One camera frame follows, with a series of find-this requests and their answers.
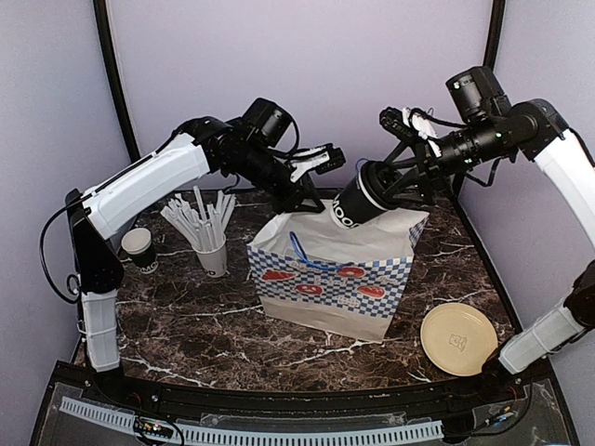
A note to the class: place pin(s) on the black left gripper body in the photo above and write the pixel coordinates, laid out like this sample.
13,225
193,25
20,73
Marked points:
300,191

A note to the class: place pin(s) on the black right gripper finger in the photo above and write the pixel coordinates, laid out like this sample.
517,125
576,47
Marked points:
409,190
401,160

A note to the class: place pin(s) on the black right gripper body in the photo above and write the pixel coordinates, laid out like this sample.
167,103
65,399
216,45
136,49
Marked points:
428,161

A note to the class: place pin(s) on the black and white paper cup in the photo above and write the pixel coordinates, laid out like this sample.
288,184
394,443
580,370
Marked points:
349,209

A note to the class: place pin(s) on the black coffee cup lid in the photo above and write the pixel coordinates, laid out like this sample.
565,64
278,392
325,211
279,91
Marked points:
374,180

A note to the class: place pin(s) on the blue checkered paper bag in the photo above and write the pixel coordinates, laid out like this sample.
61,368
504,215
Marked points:
310,271

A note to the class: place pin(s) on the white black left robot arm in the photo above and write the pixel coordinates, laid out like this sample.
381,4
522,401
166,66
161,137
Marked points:
243,146

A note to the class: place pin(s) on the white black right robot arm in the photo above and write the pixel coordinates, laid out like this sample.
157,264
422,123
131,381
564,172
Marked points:
493,130

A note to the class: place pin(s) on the bundle of wrapped straws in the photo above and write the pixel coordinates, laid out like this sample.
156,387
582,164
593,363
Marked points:
203,227

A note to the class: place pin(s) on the white cup holding straws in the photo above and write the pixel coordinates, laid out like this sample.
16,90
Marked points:
214,262

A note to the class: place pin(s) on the cream round plate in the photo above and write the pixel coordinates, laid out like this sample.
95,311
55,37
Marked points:
458,338

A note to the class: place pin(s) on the stack of paper cups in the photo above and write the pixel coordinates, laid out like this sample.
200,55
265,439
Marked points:
137,243

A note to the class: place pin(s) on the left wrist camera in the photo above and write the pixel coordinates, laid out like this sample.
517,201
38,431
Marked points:
320,159

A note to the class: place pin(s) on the black table edge rail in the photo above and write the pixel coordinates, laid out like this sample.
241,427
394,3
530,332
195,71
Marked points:
533,394

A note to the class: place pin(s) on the white slotted cable duct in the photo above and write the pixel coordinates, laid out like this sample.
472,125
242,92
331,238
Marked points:
224,430

